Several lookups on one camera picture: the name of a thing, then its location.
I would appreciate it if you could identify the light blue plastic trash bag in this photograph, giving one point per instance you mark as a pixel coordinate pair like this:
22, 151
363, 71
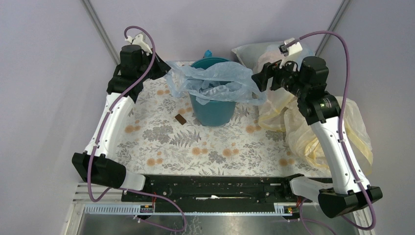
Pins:
214, 79

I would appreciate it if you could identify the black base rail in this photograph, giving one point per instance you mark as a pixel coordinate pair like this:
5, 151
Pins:
220, 194

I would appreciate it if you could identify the floral patterned table cloth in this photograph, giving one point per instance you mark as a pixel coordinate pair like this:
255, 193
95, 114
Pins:
153, 142

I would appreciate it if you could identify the clear bag with stuffed items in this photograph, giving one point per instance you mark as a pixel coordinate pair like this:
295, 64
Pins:
254, 56

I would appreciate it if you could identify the yellowish crumpled plastic bag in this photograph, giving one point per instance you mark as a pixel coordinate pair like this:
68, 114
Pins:
318, 143

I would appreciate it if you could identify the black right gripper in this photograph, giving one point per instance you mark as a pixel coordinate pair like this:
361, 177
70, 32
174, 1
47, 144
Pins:
270, 70

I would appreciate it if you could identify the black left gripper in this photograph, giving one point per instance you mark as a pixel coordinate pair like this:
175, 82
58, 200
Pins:
162, 67

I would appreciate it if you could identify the blue object behind bin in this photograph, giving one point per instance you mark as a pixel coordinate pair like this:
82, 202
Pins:
207, 54

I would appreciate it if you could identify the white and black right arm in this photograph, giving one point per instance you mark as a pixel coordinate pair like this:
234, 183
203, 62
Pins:
350, 190

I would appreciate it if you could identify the small brown block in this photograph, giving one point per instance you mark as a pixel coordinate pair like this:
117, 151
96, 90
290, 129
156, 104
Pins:
181, 120

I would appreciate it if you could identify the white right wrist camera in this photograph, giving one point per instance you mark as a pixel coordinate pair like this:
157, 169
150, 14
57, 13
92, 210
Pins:
290, 49

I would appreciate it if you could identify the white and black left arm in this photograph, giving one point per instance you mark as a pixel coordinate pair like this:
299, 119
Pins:
137, 63

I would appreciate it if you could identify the teal plastic trash bin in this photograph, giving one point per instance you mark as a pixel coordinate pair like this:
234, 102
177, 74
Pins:
214, 113

